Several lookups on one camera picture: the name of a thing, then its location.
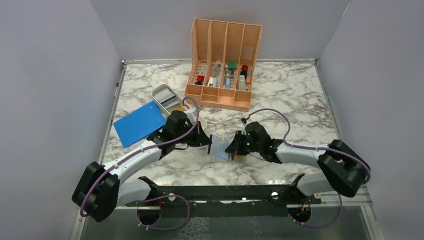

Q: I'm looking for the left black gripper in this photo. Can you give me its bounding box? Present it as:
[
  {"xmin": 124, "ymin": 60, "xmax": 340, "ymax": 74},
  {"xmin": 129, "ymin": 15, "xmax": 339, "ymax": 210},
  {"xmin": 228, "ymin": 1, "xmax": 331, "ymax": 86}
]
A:
[{"xmin": 174, "ymin": 120, "xmax": 212, "ymax": 147}]

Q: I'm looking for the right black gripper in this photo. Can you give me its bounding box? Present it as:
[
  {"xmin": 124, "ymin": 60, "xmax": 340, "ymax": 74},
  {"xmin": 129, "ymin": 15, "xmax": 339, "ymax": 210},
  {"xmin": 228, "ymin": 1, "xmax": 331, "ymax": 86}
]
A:
[{"xmin": 225, "ymin": 130, "xmax": 262, "ymax": 156}]

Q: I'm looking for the beige card holder wallet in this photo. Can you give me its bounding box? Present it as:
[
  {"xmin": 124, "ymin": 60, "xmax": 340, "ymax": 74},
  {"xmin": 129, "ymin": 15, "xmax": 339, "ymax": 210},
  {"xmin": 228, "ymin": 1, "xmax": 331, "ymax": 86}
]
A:
[{"xmin": 209, "ymin": 134, "xmax": 248, "ymax": 165}]

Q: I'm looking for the white oblong tray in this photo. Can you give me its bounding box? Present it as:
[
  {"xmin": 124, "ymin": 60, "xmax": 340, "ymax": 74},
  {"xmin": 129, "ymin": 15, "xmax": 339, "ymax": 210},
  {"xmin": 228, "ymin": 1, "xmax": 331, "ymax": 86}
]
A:
[{"xmin": 150, "ymin": 84, "xmax": 197, "ymax": 124}]

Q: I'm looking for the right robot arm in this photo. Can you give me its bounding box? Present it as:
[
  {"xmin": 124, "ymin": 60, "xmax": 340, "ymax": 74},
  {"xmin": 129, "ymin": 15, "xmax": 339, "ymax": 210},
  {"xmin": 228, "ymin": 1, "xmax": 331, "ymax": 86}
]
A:
[{"xmin": 225, "ymin": 121, "xmax": 371, "ymax": 204}]

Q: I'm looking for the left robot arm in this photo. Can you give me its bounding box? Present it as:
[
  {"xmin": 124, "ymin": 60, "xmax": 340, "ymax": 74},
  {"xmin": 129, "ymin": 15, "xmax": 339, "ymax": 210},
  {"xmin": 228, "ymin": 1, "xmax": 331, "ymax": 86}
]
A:
[{"xmin": 71, "ymin": 110, "xmax": 212, "ymax": 222}]

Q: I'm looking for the gold card in tray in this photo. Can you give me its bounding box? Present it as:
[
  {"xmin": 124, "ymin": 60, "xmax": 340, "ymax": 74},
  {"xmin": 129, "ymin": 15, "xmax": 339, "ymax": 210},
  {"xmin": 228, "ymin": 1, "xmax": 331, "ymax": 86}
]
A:
[{"xmin": 173, "ymin": 104, "xmax": 185, "ymax": 112}]

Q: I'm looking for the white card in tray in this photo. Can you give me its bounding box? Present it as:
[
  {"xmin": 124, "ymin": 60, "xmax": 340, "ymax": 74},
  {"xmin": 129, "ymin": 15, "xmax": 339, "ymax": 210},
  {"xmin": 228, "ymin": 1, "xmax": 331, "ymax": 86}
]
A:
[{"xmin": 155, "ymin": 88, "xmax": 178, "ymax": 108}]

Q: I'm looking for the blue notebook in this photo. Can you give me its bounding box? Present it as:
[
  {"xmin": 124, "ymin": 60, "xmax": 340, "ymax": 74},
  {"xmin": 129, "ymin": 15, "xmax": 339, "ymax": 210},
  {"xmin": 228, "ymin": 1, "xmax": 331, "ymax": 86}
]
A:
[{"xmin": 113, "ymin": 101, "xmax": 166, "ymax": 148}]

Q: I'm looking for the red capped item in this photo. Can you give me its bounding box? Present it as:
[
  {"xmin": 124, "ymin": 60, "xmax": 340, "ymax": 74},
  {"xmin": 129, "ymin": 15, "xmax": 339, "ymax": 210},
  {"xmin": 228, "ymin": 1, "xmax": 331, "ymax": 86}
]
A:
[{"xmin": 194, "ymin": 75, "xmax": 205, "ymax": 86}]

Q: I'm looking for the orange marker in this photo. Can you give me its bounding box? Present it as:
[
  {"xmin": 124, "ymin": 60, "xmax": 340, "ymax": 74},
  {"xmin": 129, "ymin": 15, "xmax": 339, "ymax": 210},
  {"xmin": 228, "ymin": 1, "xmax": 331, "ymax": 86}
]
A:
[{"xmin": 246, "ymin": 67, "xmax": 252, "ymax": 85}]

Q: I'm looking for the green capped bottle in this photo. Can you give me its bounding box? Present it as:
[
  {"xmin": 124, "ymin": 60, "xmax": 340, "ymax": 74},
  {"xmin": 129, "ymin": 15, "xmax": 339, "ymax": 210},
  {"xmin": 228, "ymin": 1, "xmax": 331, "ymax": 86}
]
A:
[{"xmin": 227, "ymin": 61, "xmax": 237, "ymax": 71}]

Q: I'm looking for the red black bottle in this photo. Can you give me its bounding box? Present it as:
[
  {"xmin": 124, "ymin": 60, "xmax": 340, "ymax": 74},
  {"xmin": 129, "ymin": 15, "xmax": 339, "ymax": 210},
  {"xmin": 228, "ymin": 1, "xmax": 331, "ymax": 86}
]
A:
[{"xmin": 240, "ymin": 64, "xmax": 249, "ymax": 79}]

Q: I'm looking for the peach desk organizer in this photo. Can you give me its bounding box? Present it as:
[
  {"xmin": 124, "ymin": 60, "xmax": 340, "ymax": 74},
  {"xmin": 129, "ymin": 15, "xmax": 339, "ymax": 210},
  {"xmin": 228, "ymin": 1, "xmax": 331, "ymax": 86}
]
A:
[{"xmin": 184, "ymin": 18, "xmax": 262, "ymax": 112}]

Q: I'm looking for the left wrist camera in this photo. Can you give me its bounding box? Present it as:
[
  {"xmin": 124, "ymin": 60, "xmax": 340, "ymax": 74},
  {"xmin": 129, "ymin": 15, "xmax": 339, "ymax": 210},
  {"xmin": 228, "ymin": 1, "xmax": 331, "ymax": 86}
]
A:
[{"xmin": 184, "ymin": 106, "xmax": 198, "ymax": 119}]

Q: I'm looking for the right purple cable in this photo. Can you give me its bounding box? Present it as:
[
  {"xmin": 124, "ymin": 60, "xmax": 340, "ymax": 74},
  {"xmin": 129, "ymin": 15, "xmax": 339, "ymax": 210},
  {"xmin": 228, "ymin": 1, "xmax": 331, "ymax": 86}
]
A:
[{"xmin": 243, "ymin": 108, "xmax": 372, "ymax": 185}]

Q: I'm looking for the purple cable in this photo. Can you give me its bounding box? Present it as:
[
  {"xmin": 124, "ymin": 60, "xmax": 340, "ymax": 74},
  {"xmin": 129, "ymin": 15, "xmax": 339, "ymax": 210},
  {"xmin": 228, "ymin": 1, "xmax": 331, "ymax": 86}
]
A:
[
  {"xmin": 79, "ymin": 96, "xmax": 201, "ymax": 218},
  {"xmin": 243, "ymin": 108, "xmax": 372, "ymax": 185}
]

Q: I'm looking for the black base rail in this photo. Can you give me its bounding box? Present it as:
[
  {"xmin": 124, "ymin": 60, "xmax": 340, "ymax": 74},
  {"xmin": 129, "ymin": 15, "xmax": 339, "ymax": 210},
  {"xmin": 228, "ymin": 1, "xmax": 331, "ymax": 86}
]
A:
[{"xmin": 126, "ymin": 184, "xmax": 321, "ymax": 218}]

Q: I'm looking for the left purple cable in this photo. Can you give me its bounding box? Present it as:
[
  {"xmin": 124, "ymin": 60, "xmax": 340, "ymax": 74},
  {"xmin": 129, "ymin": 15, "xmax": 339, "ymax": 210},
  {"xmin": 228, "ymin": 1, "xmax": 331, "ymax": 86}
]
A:
[{"xmin": 79, "ymin": 96, "xmax": 201, "ymax": 218}]

